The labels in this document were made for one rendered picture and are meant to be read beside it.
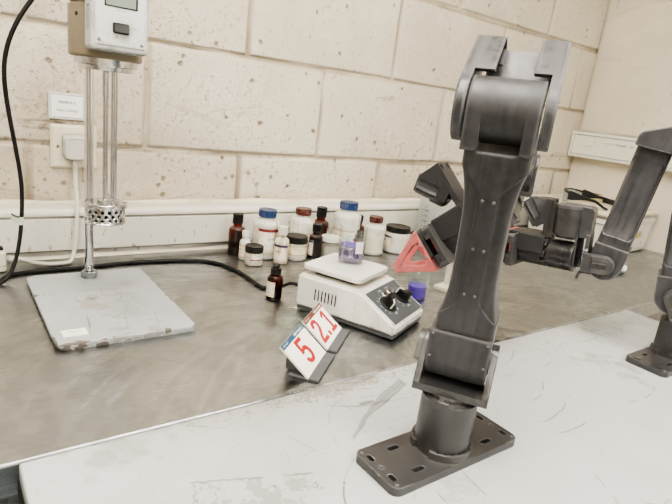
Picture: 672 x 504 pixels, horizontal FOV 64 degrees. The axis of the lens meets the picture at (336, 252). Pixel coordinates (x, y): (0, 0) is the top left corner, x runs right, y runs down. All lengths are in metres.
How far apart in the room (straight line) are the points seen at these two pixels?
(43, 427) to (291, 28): 1.04
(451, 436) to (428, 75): 1.24
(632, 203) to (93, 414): 0.90
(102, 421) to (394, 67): 1.23
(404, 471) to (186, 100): 0.94
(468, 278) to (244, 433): 0.30
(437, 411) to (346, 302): 0.37
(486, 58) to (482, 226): 0.16
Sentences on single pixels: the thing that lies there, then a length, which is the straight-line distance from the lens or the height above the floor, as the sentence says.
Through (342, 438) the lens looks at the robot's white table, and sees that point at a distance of 0.66.
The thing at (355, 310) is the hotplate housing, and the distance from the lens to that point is 0.93.
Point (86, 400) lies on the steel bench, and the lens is 0.72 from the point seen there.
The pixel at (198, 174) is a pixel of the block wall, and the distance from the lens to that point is 1.32.
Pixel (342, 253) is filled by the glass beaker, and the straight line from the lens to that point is 0.99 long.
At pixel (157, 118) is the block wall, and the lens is 1.27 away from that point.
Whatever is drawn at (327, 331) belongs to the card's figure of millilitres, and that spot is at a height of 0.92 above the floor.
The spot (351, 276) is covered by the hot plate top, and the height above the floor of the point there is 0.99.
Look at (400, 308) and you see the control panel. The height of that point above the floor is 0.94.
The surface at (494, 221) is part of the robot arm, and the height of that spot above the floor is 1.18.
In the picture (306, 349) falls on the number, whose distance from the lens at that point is 0.80.
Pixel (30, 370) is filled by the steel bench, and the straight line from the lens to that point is 0.80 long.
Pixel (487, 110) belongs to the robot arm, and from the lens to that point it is 0.52.
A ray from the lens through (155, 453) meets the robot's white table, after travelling 0.63.
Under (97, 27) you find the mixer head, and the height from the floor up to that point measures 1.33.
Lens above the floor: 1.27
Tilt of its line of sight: 15 degrees down
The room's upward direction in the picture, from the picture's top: 7 degrees clockwise
